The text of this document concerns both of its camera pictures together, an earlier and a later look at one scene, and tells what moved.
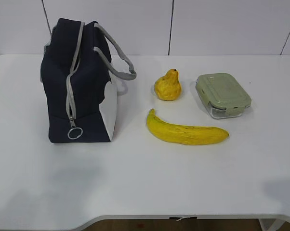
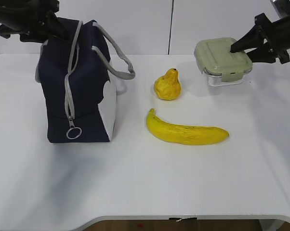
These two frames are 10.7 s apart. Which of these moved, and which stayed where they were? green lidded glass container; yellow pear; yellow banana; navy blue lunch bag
Moved: green lidded glass container
Stayed: navy blue lunch bag; yellow pear; yellow banana
